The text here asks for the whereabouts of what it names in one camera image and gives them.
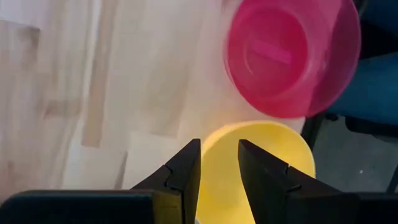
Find blue office chair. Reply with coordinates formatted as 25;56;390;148
325;0;398;138

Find pinkish red plastic bowl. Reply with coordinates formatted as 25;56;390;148
223;0;362;119

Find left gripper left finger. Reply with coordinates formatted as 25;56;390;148
130;138;202;224

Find yellow plastic bowl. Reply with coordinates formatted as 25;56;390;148
195;120;317;224

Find black metal table frame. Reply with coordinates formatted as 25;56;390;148
300;111;326;150

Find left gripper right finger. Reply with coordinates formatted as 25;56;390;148
238;139;342;224

